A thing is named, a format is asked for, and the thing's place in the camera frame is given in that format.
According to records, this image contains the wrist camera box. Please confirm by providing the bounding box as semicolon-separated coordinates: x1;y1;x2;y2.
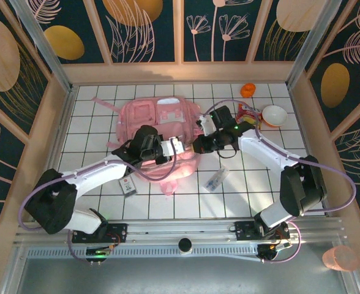
197;114;216;136
161;136;186;157

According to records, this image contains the white and orange bowl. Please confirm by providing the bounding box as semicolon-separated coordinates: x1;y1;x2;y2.
261;105;289;129

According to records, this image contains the right controller board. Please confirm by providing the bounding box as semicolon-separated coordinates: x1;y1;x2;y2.
257;243;291;262

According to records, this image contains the pink backpack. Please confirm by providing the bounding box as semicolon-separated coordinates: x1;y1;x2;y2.
91;96;203;197

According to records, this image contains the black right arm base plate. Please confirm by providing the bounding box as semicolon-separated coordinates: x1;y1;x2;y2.
234;220;291;242

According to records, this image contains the card pack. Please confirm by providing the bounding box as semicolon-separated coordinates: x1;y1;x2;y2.
118;177;137;195

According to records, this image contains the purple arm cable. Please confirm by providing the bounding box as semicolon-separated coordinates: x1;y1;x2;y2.
17;141;178;265
203;99;358;265

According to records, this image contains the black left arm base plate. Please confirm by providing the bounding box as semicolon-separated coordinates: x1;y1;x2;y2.
72;222;129;244

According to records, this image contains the clear pen packet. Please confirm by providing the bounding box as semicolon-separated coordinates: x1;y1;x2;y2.
204;167;230;193

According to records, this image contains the black round knob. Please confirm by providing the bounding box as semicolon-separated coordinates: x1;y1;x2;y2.
178;237;193;254

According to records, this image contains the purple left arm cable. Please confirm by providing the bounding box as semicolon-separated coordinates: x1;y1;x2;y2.
17;141;178;265

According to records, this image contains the fruit snack bag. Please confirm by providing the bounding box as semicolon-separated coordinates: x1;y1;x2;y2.
236;103;263;125

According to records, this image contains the aluminium rail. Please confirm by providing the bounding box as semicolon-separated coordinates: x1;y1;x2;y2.
13;216;351;246

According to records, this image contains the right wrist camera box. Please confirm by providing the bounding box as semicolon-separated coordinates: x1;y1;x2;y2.
197;114;216;136

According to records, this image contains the left controller board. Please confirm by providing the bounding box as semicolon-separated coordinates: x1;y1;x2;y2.
86;248;111;262

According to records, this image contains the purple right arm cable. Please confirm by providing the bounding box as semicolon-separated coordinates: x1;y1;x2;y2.
203;99;358;265

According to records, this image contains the controller board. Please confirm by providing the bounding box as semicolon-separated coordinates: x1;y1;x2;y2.
257;243;291;262
86;248;111;262

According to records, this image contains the orange plastic toy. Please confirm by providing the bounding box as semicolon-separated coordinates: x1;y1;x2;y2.
240;83;257;98

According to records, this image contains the translucent pink cup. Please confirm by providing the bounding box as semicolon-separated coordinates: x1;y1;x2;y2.
322;244;360;273

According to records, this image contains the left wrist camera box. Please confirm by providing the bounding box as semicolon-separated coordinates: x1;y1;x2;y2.
161;136;186;157

